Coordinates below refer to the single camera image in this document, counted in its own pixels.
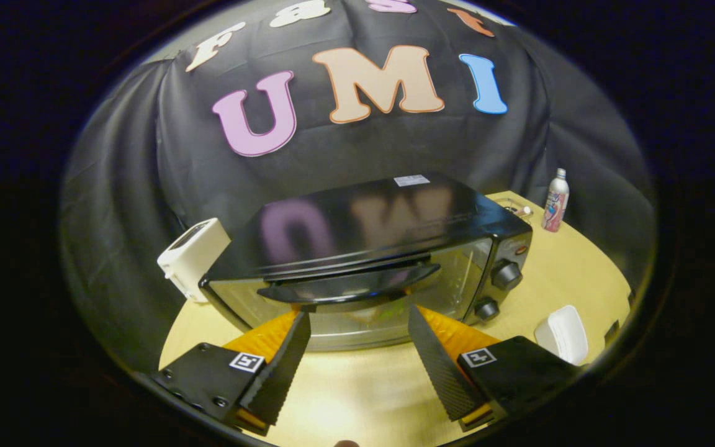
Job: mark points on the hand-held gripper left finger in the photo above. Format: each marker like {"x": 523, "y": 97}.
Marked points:
{"x": 280, "y": 375}

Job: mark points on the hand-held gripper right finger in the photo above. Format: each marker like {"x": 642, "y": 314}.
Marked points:
{"x": 441, "y": 375}

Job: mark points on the black toaster oven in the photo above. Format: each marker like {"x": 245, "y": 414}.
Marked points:
{"x": 382, "y": 223}

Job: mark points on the white slot toaster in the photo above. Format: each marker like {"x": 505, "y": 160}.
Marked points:
{"x": 193, "y": 257}

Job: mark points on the white plastic tray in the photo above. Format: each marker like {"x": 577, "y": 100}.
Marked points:
{"x": 563, "y": 335}

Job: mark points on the pink and white spray bottle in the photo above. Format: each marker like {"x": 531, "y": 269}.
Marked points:
{"x": 555, "y": 202}

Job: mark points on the black backdrop cloth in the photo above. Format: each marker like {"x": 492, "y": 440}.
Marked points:
{"x": 395, "y": 149}

